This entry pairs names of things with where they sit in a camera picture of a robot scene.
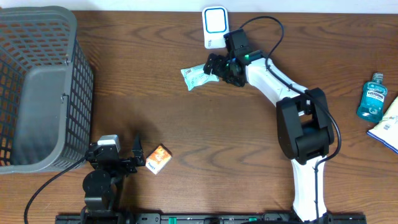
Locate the orange small box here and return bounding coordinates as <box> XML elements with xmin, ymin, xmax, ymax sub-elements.
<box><xmin>146</xmin><ymin>144</ymin><xmax>172</xmax><ymax>175</ymax></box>

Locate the light green tissue pack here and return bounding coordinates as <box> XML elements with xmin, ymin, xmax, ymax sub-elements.
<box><xmin>180</xmin><ymin>64</ymin><xmax>219</xmax><ymax>91</ymax></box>

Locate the teal mouthwash bottle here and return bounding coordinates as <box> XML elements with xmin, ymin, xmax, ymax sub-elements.
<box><xmin>356</xmin><ymin>72</ymin><xmax>388</xmax><ymax>123</ymax></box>

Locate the cream snack bag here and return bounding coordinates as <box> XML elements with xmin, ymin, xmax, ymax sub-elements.
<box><xmin>367</xmin><ymin>98</ymin><xmax>398</xmax><ymax>154</ymax></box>

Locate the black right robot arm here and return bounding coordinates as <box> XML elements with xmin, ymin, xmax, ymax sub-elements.
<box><xmin>203</xmin><ymin>50</ymin><xmax>334</xmax><ymax>222</ymax></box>

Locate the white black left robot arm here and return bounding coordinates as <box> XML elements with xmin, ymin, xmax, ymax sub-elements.
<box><xmin>80</xmin><ymin>134</ymin><xmax>146</xmax><ymax>224</ymax></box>

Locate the white barcode scanner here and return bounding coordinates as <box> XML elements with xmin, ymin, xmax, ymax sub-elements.
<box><xmin>201</xmin><ymin>6</ymin><xmax>229</xmax><ymax>49</ymax></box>

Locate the grey plastic basket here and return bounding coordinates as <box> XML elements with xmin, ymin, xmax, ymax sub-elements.
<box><xmin>1</xmin><ymin>6</ymin><xmax>94</xmax><ymax>174</ymax></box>

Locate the black mounting rail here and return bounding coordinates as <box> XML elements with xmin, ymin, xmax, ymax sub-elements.
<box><xmin>55</xmin><ymin>212</ymin><xmax>368</xmax><ymax>224</ymax></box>

